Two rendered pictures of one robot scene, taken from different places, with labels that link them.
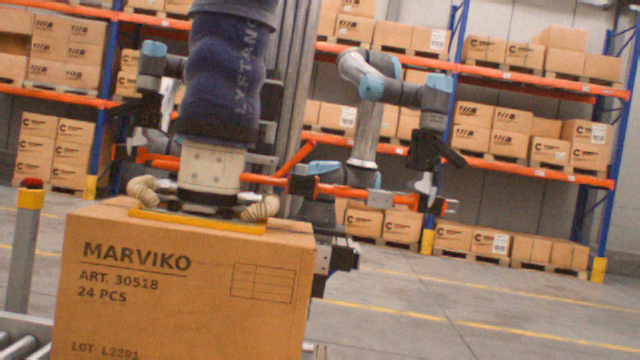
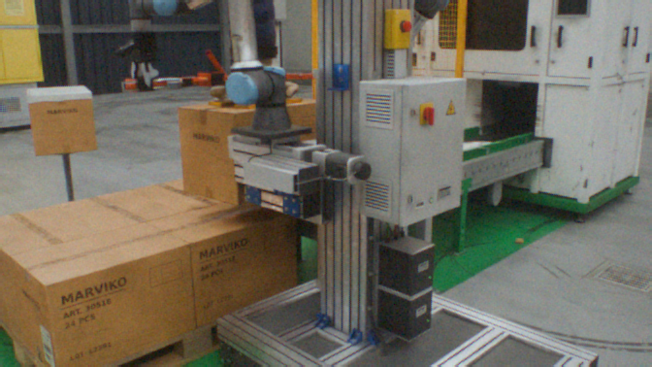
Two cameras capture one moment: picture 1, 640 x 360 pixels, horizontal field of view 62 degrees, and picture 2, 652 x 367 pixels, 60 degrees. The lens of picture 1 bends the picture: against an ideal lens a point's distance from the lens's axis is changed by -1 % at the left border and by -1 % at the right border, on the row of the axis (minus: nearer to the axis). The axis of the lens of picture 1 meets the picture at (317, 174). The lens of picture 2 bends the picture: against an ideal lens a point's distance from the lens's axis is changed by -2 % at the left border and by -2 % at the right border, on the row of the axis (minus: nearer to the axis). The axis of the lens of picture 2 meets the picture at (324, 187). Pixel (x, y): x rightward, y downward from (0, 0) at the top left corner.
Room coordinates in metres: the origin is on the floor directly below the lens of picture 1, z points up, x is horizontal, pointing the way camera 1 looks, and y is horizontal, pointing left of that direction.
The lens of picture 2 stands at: (3.62, -1.42, 1.39)
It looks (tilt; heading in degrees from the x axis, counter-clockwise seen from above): 15 degrees down; 135
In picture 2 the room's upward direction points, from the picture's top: straight up
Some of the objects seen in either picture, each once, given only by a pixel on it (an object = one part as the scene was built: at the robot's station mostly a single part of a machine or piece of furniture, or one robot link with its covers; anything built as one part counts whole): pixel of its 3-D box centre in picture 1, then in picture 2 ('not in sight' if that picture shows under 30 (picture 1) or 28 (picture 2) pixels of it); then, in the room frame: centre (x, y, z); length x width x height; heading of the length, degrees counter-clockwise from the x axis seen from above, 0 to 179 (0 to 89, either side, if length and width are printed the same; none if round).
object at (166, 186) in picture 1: (207, 195); not in sight; (1.47, 0.29, 1.13); 0.34 x 0.25 x 0.06; 93
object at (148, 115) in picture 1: (147, 110); not in sight; (1.72, 0.57, 1.34); 0.09 x 0.08 x 0.12; 93
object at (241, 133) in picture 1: (217, 130); (253, 50); (1.47, 0.29, 1.31); 0.23 x 0.23 x 0.04
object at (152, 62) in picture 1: (152, 60); not in sight; (1.72, 0.57, 1.50); 0.09 x 0.08 x 0.11; 9
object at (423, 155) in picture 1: (425, 151); (144, 47); (1.51, -0.29, 1.34); 0.09 x 0.08 x 0.12; 93
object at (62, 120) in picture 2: not in sight; (61, 118); (-0.58, 0.13, 0.82); 0.60 x 0.40 x 0.40; 162
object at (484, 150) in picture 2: not in sight; (480, 153); (1.73, 1.97, 0.60); 1.60 x 0.10 x 0.09; 89
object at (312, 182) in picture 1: (301, 185); (211, 79); (1.49, 0.04, 1.20); 0.10 x 0.08 x 0.06; 3
